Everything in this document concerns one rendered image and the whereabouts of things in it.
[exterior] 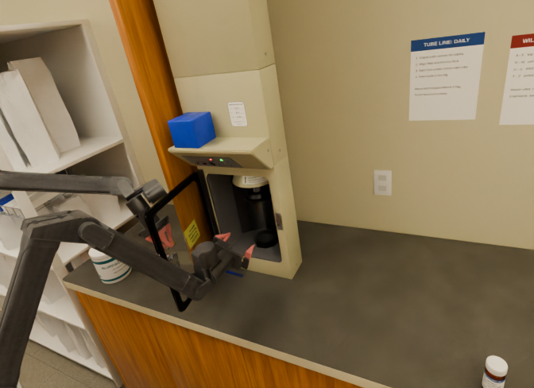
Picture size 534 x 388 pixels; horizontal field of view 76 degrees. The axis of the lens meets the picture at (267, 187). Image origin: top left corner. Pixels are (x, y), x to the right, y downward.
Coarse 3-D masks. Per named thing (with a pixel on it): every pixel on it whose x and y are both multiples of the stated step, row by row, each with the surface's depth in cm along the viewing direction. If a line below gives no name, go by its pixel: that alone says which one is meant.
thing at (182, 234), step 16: (192, 192) 120; (176, 208) 112; (192, 208) 120; (160, 224) 104; (176, 224) 112; (192, 224) 120; (176, 240) 112; (192, 240) 121; (208, 240) 131; (176, 304) 113
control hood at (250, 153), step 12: (216, 144) 106; (228, 144) 104; (240, 144) 103; (252, 144) 101; (264, 144) 102; (180, 156) 113; (204, 156) 107; (216, 156) 105; (228, 156) 102; (240, 156) 100; (252, 156) 98; (264, 156) 102; (252, 168) 109; (264, 168) 106
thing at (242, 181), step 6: (234, 180) 124; (240, 180) 121; (246, 180) 120; (252, 180) 119; (258, 180) 119; (264, 180) 119; (240, 186) 121; (246, 186) 120; (252, 186) 119; (258, 186) 119
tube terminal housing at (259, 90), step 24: (240, 72) 99; (264, 72) 99; (192, 96) 110; (216, 96) 106; (240, 96) 102; (264, 96) 100; (216, 120) 111; (264, 120) 103; (216, 168) 120; (240, 168) 115; (288, 168) 119; (288, 192) 121; (288, 216) 122; (288, 240) 124; (264, 264) 132; (288, 264) 126
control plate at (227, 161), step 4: (184, 156) 111; (188, 156) 111; (192, 156) 110; (188, 160) 115; (192, 160) 114; (196, 160) 113; (200, 160) 112; (204, 160) 111; (208, 160) 110; (212, 160) 109; (216, 160) 108; (224, 160) 107; (228, 160) 106; (232, 160) 105; (196, 164) 118; (200, 164) 117; (208, 164) 115; (216, 164) 113; (220, 164) 112; (228, 164) 110; (232, 164) 109; (236, 164) 108
